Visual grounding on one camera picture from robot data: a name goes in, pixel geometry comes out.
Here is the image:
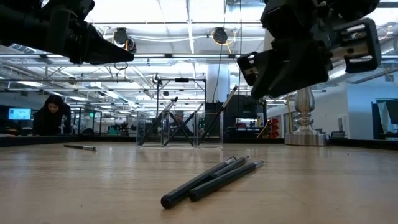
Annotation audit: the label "hanging cable reel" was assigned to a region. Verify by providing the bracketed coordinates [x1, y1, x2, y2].
[211, 27, 229, 45]
[112, 27, 137, 54]

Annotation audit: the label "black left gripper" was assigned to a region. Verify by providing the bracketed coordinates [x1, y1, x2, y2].
[43, 6, 135, 66]

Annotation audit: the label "person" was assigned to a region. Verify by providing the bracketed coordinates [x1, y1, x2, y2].
[32, 93, 72, 136]

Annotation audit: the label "clear acrylic three-compartment organizer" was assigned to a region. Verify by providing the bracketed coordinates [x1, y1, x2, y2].
[136, 110, 224, 149]

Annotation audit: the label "red containers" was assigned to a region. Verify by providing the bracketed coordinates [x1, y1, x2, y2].
[269, 117, 280, 139]

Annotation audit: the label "distant black rig frame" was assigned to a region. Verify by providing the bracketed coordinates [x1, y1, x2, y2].
[156, 77, 208, 113]

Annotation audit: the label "monitor with blue screen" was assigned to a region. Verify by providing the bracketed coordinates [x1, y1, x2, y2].
[7, 107, 32, 121]

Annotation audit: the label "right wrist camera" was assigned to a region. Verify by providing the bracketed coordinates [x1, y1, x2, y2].
[260, 0, 315, 40]

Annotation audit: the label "silver lamp white shade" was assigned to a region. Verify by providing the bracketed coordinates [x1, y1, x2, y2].
[262, 29, 346, 147]

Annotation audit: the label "dark cabinet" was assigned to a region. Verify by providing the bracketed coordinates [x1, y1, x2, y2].
[204, 94, 267, 138]

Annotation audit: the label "grey patterned sheet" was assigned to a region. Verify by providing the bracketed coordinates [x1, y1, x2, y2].
[371, 98, 398, 140]

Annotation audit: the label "yellow hose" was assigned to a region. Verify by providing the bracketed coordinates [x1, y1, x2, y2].
[256, 119, 272, 138]

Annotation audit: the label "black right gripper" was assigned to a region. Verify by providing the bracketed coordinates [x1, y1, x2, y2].
[237, 0, 382, 100]

